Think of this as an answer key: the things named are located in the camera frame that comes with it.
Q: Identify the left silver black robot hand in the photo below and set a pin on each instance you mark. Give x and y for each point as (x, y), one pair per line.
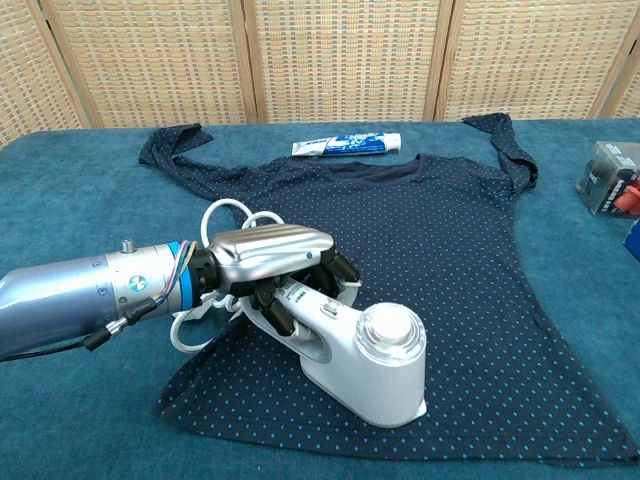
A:
(270, 250)

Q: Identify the white handheld garment steamer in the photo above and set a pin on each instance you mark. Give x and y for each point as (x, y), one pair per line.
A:
(380, 365)

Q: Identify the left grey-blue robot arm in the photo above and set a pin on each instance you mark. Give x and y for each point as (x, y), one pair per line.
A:
(65, 295)

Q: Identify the navy dotted long-sleeve shirt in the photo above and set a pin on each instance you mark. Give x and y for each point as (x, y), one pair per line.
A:
(450, 260)

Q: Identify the blue white toothpaste tube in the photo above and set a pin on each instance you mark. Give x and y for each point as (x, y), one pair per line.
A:
(350, 144)

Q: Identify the woven wooden folding screen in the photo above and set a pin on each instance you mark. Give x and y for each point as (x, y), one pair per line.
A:
(340, 55)

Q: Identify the black box with red items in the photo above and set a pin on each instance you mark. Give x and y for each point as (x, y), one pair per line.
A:
(607, 180)

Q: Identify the blue Oreo cookie box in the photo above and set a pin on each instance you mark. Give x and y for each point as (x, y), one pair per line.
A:
(634, 246)

